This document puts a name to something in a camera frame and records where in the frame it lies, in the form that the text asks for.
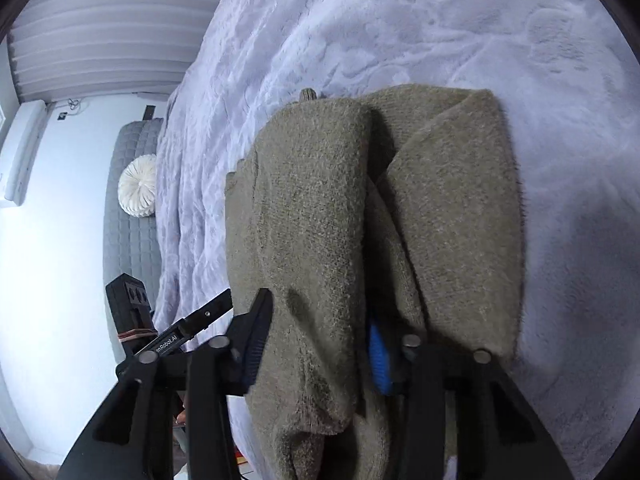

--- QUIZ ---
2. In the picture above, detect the lavender plush bed blanket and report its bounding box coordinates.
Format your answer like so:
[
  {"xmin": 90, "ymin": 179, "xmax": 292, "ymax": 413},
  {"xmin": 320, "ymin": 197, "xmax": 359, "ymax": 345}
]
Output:
[{"xmin": 150, "ymin": 0, "xmax": 640, "ymax": 480}]

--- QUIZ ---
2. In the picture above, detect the white wall air conditioner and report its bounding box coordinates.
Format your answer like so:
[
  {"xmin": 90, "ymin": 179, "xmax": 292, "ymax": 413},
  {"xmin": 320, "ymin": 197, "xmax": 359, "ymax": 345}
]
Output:
[{"xmin": 1, "ymin": 100, "xmax": 48, "ymax": 208}]

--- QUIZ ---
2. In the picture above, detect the grey pleated curtain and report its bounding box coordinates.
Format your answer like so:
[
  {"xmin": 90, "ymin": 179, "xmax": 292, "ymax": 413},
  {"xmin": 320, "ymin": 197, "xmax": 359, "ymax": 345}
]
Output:
[{"xmin": 9, "ymin": 0, "xmax": 219, "ymax": 102}]

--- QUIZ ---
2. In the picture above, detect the grey quilted headboard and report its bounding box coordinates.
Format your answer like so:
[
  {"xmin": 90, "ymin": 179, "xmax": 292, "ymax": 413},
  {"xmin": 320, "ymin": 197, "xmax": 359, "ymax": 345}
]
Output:
[{"xmin": 102, "ymin": 117, "xmax": 166, "ymax": 319}]

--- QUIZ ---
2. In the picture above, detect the olive knit sweater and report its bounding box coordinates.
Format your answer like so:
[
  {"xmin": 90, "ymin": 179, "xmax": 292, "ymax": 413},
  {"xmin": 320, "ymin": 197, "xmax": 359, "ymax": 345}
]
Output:
[{"xmin": 224, "ymin": 84, "xmax": 524, "ymax": 479}]

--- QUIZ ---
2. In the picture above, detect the round cream pleated cushion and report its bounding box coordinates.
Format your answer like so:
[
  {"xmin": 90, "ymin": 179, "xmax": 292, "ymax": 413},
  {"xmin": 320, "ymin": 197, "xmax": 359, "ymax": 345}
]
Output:
[{"xmin": 117, "ymin": 154, "xmax": 156, "ymax": 218}]

